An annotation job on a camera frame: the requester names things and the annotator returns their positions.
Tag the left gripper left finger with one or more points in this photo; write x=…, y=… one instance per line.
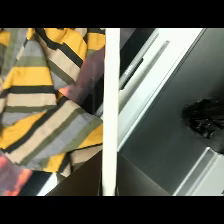
x=87, y=181

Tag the silver frame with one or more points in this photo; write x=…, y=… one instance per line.
x=146, y=66

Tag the white clothes hanger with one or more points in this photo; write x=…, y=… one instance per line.
x=111, y=100

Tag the black plastic bag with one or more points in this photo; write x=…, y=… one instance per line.
x=206, y=116

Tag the yellow grey striped long-sleeved shirt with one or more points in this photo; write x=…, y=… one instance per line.
x=30, y=76

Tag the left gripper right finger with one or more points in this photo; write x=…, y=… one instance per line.
x=133, y=181

